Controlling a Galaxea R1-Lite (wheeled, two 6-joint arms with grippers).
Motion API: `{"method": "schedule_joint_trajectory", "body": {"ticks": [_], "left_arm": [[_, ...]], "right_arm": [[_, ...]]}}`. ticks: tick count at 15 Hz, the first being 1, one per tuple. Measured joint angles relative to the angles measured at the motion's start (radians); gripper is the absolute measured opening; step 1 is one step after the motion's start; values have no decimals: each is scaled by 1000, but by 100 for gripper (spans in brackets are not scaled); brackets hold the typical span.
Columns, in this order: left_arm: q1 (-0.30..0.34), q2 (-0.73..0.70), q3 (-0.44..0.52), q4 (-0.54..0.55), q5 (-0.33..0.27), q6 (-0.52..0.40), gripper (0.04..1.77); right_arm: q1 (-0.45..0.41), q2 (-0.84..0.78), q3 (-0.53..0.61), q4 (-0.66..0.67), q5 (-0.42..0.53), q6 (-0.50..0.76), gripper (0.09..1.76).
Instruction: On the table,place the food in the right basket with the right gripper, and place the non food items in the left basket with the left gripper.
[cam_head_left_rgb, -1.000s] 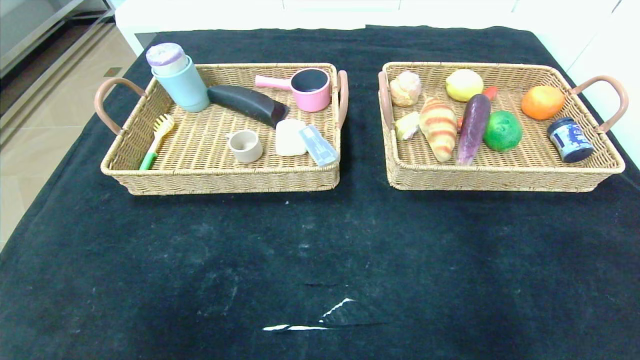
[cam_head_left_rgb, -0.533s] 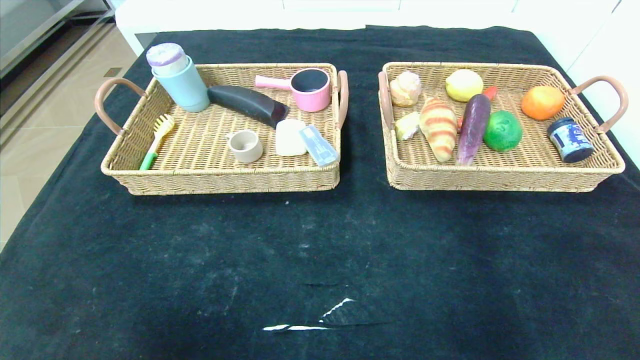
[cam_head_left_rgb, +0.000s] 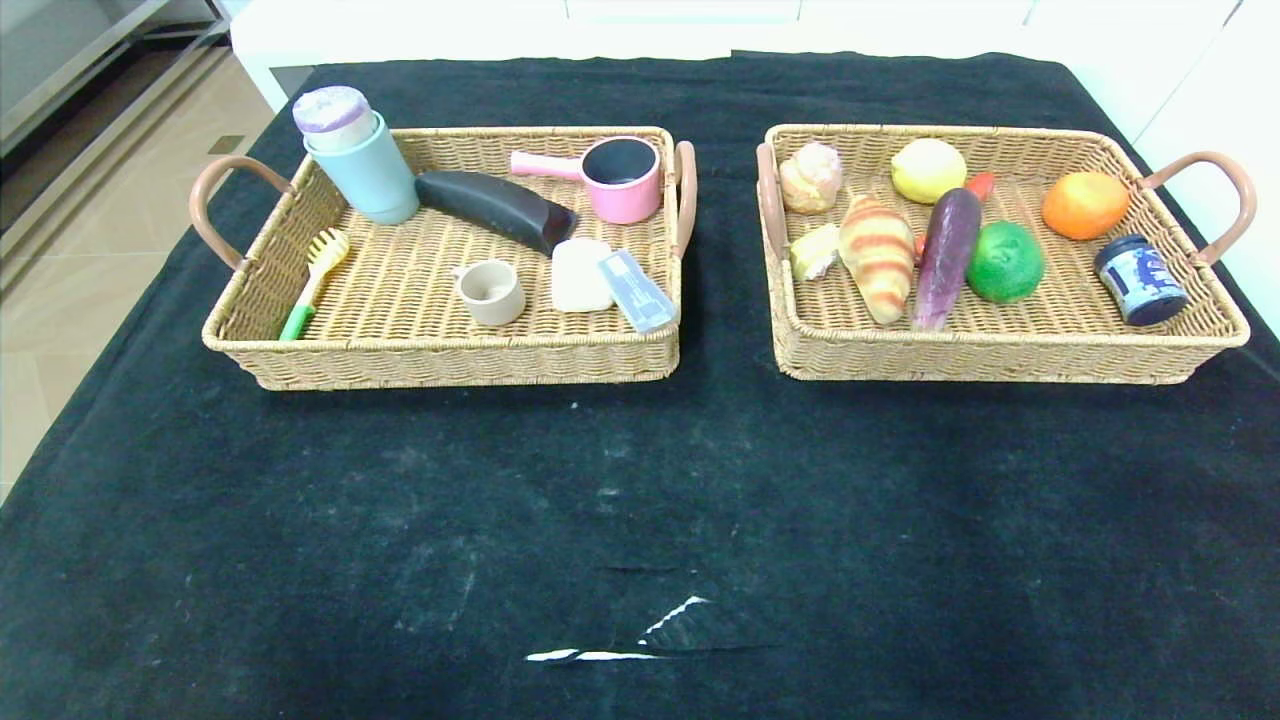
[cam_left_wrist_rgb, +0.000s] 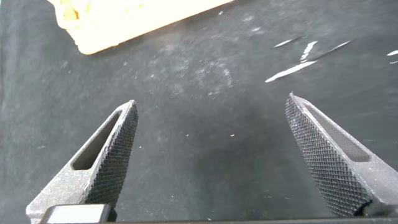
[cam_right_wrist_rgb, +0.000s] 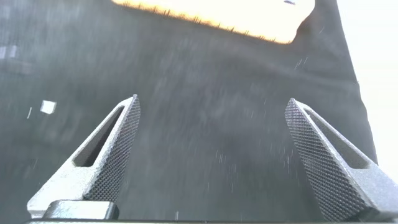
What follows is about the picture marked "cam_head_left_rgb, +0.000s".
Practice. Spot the yellow lemon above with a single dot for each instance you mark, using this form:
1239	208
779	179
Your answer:
928	170

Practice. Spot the striped golden croissant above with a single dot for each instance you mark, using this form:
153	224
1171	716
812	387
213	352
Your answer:
880	258

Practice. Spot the white soap bar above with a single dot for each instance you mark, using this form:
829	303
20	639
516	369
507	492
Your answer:
578	280

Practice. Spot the yellow green dish brush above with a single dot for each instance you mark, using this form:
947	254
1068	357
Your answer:
325	252

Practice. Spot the wicker basket with food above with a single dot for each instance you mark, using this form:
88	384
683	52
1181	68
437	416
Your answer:
1050	348

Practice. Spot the black curved wedge block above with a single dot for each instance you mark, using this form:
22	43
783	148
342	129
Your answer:
490	208

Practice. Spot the blue white printed jar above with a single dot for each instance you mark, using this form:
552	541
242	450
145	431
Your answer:
1145	278

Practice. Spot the orange red carrot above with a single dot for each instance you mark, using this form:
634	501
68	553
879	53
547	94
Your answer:
984	185

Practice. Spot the yellow cake slice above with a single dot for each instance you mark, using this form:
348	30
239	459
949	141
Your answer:
812	252

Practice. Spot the teal thermos with purple lid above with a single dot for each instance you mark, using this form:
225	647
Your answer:
368	175

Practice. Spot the wicker basket with kitchenware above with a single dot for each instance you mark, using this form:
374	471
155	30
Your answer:
400	350

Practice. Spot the purple eggplant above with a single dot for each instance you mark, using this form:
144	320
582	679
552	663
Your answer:
948	255

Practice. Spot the clear plastic slim case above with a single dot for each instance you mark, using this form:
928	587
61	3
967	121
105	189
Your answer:
640	295

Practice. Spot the orange fruit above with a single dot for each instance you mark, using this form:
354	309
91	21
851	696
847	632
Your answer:
1085	205

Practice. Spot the green lime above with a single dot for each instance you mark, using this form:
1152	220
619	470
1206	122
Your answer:
1008	264

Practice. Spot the grey metal rack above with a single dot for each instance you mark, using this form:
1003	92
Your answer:
60	40

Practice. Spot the pink toy saucepan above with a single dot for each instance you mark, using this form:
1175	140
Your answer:
625	198

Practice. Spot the pink cream puff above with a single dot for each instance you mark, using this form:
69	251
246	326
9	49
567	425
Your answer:
810	178

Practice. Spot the small beige cup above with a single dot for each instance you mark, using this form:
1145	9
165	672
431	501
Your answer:
492	297

